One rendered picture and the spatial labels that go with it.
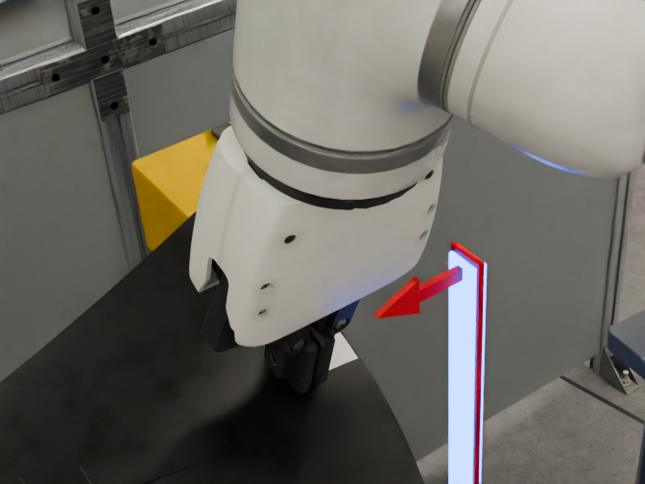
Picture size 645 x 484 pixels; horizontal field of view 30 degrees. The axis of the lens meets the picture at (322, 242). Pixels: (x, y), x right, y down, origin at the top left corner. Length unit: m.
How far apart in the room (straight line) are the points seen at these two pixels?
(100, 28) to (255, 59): 0.91
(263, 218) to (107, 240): 1.00
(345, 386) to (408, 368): 1.31
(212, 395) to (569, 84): 0.30
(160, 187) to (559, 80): 0.63
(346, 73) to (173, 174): 0.58
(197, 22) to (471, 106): 1.03
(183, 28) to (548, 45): 1.05
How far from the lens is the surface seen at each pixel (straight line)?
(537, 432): 2.20
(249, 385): 0.60
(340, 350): 0.61
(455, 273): 0.66
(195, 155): 0.98
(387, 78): 0.38
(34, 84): 1.32
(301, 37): 0.38
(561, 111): 0.35
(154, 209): 0.97
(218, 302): 0.51
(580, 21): 0.35
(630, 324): 1.02
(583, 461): 2.16
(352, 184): 0.43
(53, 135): 1.35
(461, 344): 0.70
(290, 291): 0.49
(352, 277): 0.51
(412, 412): 1.98
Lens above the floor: 1.61
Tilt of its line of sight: 38 degrees down
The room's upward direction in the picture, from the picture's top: 5 degrees counter-clockwise
